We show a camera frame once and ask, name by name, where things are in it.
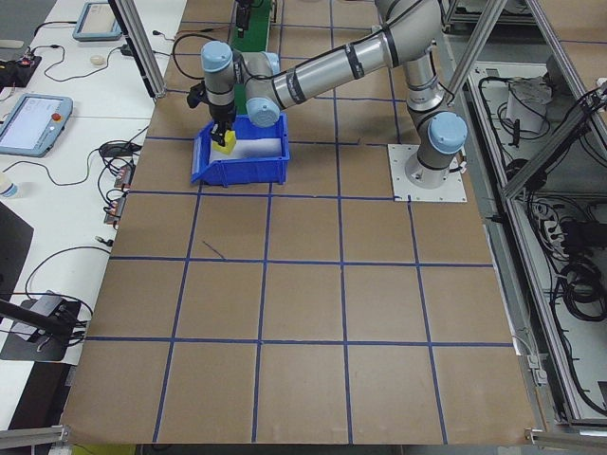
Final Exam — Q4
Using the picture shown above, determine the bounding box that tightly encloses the yellow foam block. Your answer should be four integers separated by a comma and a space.
212, 131, 238, 156

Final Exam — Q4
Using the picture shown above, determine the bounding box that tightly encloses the grey adapter block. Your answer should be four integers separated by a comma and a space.
31, 294, 65, 315

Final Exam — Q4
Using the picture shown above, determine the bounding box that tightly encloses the green conveyor belt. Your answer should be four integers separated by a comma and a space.
230, 0, 281, 54

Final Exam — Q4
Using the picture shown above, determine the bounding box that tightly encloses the white foam pad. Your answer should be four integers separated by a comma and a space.
231, 136, 285, 160

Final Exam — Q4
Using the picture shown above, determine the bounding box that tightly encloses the blue plastic storage bin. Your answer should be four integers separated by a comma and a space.
190, 112, 291, 187

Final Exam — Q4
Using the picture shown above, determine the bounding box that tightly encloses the grey connector hub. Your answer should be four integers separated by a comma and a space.
103, 195, 127, 227
113, 163, 137, 191

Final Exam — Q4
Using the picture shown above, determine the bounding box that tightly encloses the small black adapter box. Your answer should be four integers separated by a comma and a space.
98, 143, 135, 158

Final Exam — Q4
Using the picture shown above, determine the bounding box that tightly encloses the teach pendant with touchscreen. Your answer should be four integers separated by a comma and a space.
0, 93, 74, 158
72, 1, 124, 44

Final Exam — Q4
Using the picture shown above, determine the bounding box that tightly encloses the black electronics box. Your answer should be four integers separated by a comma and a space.
0, 55, 44, 87

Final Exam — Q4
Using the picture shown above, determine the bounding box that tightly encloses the black monitor panel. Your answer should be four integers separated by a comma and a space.
0, 201, 36, 296

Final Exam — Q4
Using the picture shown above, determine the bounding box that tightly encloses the black power supply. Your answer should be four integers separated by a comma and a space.
561, 220, 592, 252

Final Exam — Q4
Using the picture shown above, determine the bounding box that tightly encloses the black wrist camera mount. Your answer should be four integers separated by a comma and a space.
186, 82, 208, 110

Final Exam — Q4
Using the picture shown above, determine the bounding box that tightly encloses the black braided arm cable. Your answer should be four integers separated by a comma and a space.
171, 31, 238, 84

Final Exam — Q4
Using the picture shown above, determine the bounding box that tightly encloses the aluminium extrusion post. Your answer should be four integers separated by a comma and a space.
107, 0, 166, 99

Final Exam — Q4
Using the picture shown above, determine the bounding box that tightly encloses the black pendant cable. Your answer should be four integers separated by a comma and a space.
0, 139, 147, 189

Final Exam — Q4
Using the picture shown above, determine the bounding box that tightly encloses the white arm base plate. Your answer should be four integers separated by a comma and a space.
387, 143, 469, 204

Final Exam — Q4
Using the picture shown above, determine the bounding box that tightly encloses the black camera support bar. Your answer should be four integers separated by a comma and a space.
0, 298, 64, 338

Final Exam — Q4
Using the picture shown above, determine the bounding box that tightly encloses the black flat base plate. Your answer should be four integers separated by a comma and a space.
0, 294, 83, 364

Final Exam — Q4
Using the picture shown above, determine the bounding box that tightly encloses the white box in frame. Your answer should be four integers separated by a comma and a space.
505, 78, 554, 134

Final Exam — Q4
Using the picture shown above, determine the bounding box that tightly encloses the V-shaped metal bar frame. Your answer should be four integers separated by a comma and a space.
445, 0, 607, 428

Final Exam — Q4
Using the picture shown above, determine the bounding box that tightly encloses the aluminium extrusion rail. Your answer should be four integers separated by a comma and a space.
0, 425, 72, 449

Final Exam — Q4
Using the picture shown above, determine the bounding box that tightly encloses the black cable bundle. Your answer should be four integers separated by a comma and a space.
533, 198, 607, 413

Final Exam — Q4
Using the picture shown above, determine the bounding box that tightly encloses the grey corner bracket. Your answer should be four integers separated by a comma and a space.
521, 353, 549, 388

